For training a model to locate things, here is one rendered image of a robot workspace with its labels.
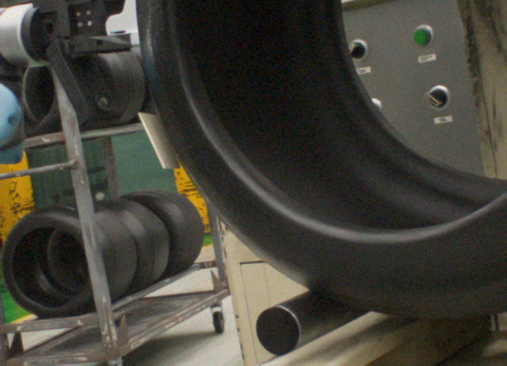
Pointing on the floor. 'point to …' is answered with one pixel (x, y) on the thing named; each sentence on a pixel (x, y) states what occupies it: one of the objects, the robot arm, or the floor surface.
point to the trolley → (101, 238)
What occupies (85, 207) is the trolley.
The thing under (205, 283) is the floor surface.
